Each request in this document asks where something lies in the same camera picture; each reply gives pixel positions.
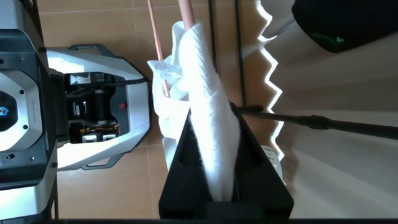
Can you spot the white garment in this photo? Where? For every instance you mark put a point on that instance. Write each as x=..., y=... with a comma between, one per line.
x=211, y=124

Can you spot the white laundry basket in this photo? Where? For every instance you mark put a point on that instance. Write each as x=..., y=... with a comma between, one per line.
x=273, y=158

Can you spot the black clothes rack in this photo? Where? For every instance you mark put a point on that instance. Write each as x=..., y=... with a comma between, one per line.
x=317, y=122

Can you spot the black shorts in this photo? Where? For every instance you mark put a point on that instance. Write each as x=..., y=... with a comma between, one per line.
x=342, y=21

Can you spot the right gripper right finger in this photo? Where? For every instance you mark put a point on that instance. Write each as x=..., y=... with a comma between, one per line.
x=261, y=180

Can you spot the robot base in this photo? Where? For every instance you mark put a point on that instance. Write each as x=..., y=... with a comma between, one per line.
x=31, y=124

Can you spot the pink clothes hanger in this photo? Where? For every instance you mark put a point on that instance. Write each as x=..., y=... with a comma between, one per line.
x=186, y=12

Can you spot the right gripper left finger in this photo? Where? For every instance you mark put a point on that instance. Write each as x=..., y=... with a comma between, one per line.
x=183, y=180

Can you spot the beige curtain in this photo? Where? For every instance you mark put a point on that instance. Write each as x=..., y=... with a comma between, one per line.
x=342, y=171

